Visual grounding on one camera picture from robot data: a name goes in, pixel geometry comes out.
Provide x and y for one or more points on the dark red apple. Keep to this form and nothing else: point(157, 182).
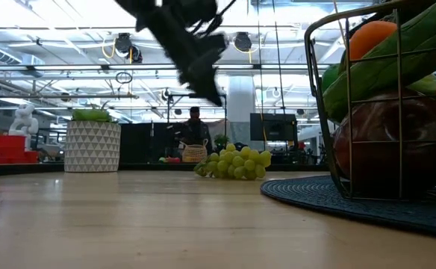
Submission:
point(382, 149)

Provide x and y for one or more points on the small red box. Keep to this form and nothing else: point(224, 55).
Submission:
point(7, 143)

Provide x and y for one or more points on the green grape bunch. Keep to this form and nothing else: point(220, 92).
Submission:
point(240, 164)

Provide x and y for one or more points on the black partition panel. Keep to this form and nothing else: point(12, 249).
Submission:
point(139, 140)

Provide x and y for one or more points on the person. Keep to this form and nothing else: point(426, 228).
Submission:
point(195, 130)

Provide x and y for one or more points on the wicker basket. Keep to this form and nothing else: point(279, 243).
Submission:
point(195, 154)

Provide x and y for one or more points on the round dark blue placemat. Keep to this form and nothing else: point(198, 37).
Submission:
point(296, 192)

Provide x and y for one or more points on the green cucumber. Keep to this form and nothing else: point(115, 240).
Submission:
point(389, 67)

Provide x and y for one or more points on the small green background plant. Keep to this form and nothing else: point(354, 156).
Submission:
point(221, 140)

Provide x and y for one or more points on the wide red box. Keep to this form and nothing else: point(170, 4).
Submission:
point(31, 157)

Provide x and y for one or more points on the white robot figure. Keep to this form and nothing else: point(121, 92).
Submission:
point(24, 123)

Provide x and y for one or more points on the succulent in patterned white pot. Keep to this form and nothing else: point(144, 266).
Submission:
point(91, 149)

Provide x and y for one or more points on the orange tomato cluster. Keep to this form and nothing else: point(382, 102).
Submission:
point(371, 39)

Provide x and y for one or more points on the black background monitor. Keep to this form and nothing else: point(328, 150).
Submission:
point(274, 127)

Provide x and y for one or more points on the black aluminium table frame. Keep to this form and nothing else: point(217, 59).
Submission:
point(35, 169)

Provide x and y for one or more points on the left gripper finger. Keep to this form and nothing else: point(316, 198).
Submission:
point(203, 74)

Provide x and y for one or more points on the black metal gantry frame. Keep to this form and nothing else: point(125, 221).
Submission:
point(177, 96)

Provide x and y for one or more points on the small red background fruit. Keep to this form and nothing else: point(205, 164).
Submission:
point(173, 160)

